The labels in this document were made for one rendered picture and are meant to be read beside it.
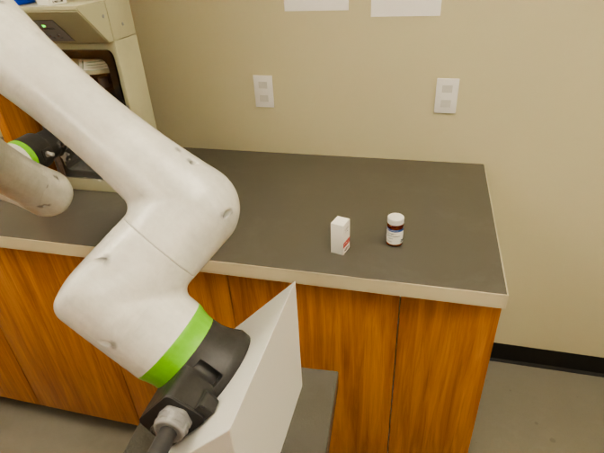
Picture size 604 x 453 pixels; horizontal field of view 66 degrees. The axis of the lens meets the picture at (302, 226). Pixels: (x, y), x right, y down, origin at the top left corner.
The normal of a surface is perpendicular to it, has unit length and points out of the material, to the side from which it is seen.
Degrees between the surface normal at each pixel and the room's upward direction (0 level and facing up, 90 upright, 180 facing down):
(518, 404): 0
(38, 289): 90
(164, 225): 51
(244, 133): 90
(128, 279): 59
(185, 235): 72
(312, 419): 0
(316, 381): 0
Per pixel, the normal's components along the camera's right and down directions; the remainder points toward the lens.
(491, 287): -0.07, -0.82
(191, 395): 0.53, -0.70
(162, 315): 0.48, -0.31
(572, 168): -0.25, 0.52
